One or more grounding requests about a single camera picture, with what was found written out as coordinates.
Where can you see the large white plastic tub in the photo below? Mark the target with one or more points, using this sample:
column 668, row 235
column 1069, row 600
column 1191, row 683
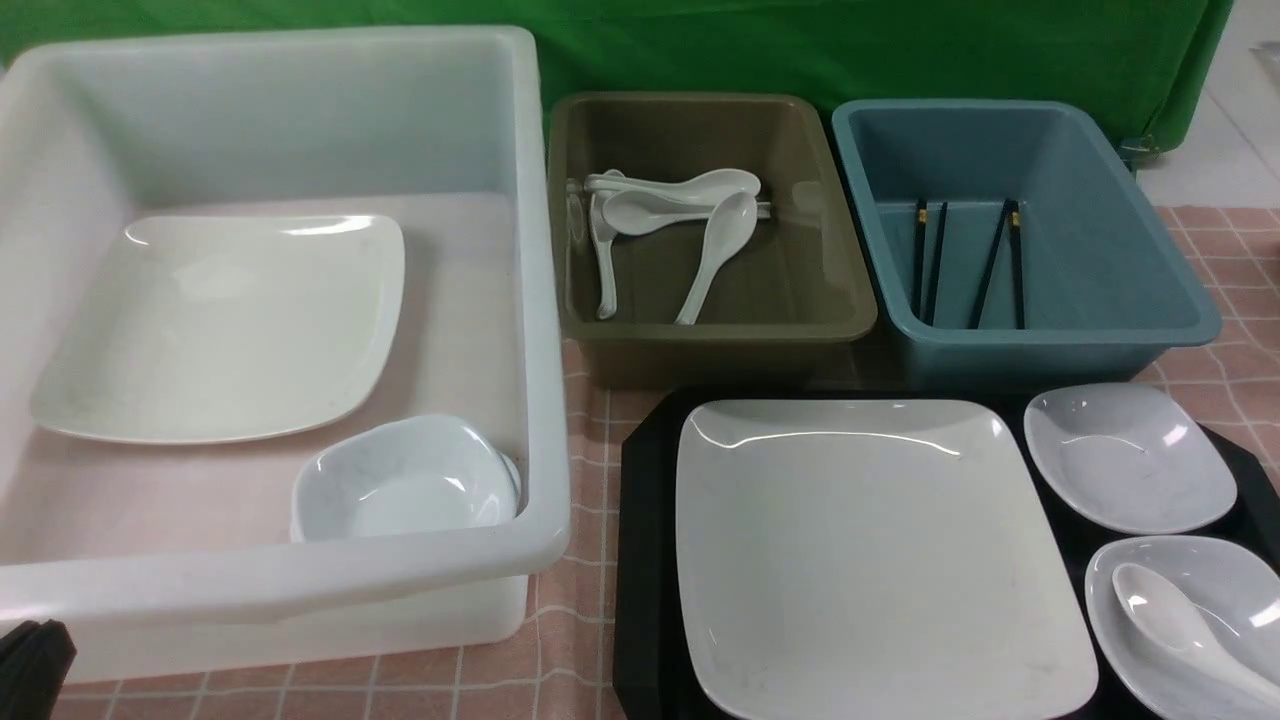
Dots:
column 178, row 559

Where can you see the blue plastic bin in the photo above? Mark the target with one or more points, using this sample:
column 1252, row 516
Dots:
column 1107, row 289

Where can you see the black chopstick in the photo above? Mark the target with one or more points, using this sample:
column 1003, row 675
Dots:
column 934, row 287
column 1017, row 264
column 918, row 262
column 989, row 268

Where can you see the white square plate in tub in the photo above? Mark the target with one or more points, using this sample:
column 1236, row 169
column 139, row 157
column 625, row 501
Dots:
column 213, row 330

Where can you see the white spoon right diagonal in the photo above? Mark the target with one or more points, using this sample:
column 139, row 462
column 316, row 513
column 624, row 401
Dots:
column 729, row 229

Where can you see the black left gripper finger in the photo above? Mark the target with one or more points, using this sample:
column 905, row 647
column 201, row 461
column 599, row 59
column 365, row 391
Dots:
column 35, row 660

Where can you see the white spoon top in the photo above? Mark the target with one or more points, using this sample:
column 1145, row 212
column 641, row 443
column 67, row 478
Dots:
column 708, row 189

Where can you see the white spoon from bowl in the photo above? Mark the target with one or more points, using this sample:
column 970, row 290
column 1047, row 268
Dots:
column 1168, row 619

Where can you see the green backdrop cloth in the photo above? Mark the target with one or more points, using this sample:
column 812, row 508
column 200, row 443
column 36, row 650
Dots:
column 1136, row 67

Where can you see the black serving tray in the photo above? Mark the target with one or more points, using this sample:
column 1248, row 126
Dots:
column 652, row 670

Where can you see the olive brown plastic bin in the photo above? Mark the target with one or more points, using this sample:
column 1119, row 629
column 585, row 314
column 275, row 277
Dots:
column 786, row 306

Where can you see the white bowl in tub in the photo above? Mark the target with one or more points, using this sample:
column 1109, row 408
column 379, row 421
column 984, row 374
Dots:
column 427, row 473

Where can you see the white spoon left vertical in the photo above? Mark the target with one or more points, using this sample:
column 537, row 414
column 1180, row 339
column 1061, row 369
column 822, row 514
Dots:
column 602, row 235

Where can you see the white bowl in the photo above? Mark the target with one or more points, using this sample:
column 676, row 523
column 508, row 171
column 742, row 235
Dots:
column 1235, row 592
column 427, row 473
column 1128, row 458

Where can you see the white square plate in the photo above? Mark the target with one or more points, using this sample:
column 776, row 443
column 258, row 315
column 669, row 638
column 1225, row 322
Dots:
column 213, row 330
column 871, row 559

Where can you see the pink checkered tablecloth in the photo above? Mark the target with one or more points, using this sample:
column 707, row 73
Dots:
column 558, row 665

